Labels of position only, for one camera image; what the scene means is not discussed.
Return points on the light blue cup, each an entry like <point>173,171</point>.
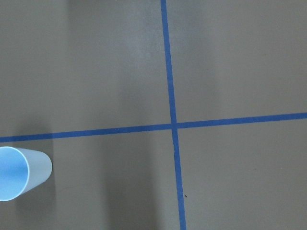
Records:
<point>22,170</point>

